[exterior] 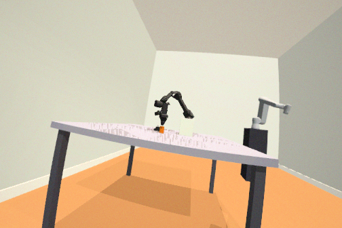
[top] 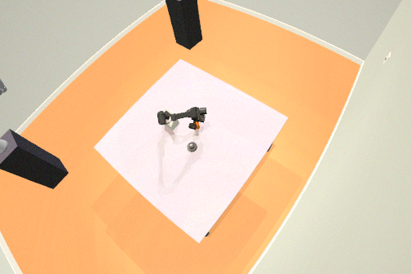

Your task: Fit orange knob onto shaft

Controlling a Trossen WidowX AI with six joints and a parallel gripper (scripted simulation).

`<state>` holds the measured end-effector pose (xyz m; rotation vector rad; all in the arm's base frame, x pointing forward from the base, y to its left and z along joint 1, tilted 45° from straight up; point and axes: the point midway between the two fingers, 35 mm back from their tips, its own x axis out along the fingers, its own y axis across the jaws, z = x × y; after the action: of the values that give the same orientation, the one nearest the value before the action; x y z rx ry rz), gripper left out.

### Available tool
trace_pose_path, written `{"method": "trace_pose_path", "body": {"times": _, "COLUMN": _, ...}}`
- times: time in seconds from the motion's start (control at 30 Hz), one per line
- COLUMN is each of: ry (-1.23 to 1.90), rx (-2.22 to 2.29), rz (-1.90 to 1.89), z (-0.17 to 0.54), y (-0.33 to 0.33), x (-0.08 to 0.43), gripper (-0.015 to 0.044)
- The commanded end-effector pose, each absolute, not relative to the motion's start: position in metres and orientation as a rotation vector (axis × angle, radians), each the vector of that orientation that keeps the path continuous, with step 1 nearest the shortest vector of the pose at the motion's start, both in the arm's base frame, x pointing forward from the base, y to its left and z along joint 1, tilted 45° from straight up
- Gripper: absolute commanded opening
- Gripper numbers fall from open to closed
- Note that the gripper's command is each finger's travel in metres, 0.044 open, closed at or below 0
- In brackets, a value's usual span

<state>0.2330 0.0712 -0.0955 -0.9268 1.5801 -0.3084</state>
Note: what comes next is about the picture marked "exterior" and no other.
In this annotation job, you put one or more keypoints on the orange knob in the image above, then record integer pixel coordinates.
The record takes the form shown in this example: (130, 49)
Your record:
(161, 129)

